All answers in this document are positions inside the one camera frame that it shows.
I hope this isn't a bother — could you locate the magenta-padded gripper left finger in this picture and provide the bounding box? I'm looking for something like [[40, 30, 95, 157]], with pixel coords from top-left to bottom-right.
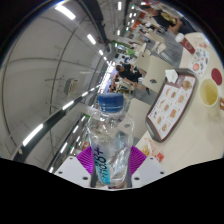
[[53, 145, 98, 188]]

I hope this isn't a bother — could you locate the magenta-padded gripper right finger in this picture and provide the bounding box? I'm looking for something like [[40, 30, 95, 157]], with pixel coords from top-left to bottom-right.
[[126, 145, 166, 188]]

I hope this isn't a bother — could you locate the clear blue-capped water bottle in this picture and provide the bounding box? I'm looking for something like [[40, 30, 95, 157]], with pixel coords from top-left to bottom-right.
[[86, 92, 136, 188]]

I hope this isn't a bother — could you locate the red sauce sachet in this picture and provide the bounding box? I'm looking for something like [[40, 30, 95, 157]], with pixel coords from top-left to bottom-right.
[[153, 152, 165, 163]]

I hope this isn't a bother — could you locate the cream chair with round hole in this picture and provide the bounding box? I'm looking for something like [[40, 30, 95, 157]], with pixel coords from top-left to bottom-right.
[[142, 54, 171, 94], [128, 98, 151, 138]]

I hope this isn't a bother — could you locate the brown food tray with menu paper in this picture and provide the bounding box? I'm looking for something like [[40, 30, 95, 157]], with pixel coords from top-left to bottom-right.
[[145, 68, 198, 143]]

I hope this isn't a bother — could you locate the ceiling air conditioner unit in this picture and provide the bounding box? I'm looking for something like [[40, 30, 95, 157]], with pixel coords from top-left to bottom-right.
[[63, 78, 80, 96]]

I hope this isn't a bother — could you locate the crumpled white napkin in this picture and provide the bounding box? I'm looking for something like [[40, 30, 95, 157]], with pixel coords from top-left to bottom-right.
[[164, 68, 179, 84]]

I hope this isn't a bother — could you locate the flat round red coaster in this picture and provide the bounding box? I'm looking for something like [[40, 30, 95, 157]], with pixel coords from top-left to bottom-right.
[[210, 67, 223, 86]]

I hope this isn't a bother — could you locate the colourful sticker sheet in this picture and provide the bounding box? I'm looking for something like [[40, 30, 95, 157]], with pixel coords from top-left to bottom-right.
[[187, 46, 211, 79]]

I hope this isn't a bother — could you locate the group of cream chairs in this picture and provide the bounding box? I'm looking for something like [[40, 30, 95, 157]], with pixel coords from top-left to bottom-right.
[[131, 31, 169, 56]]

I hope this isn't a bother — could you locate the group of ceiling lights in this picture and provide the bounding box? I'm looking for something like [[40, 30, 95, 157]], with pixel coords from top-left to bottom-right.
[[21, 1, 141, 174]]

